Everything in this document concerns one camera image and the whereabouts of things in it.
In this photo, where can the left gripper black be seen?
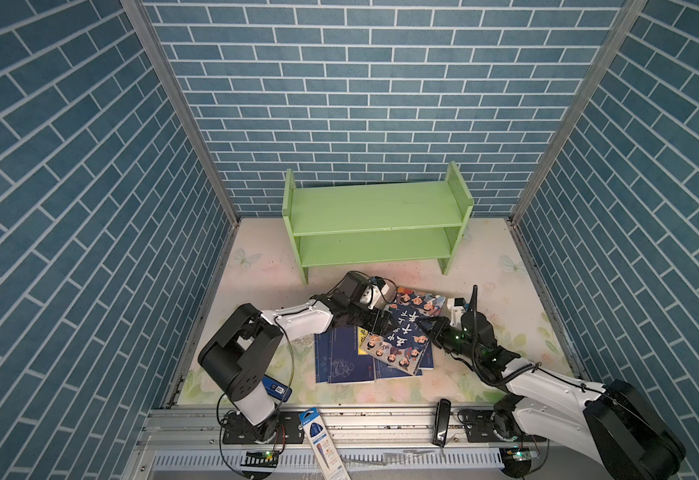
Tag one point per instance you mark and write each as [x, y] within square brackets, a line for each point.
[381, 328]

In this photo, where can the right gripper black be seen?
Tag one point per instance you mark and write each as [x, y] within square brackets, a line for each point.
[437, 328]

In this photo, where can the colourful illustrated book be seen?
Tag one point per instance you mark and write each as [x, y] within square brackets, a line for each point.
[404, 348]

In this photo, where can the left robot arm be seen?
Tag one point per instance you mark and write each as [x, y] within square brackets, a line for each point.
[239, 353]

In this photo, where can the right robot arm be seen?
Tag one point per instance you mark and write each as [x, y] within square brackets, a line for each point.
[612, 424]

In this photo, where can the dark blue book underneath right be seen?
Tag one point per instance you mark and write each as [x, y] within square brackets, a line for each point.
[385, 371]

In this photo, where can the dark blue book yellow label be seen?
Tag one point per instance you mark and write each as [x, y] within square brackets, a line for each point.
[346, 365]

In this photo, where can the dark blue book far left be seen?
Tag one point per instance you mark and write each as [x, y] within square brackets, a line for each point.
[322, 357]

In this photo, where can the black remote stick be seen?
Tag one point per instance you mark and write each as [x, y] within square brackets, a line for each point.
[441, 425]

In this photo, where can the green two-tier shelf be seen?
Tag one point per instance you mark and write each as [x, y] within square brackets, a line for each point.
[379, 223]

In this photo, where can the blue handheld device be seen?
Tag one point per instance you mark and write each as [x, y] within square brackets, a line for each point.
[276, 389]

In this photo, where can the blue white packaged box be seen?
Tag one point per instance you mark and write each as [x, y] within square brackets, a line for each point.
[320, 441]

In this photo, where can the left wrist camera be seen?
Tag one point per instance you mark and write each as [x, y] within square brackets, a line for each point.
[380, 292]

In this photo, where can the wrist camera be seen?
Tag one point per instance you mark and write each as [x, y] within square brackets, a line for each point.
[380, 292]
[456, 307]

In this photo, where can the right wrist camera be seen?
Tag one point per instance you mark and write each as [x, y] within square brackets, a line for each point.
[456, 307]

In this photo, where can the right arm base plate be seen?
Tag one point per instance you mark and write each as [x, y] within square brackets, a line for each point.
[487, 425]

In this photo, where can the aluminium rail frame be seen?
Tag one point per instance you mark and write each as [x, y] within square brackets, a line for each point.
[386, 439]

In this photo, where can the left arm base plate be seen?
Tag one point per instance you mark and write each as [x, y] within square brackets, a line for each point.
[285, 427]

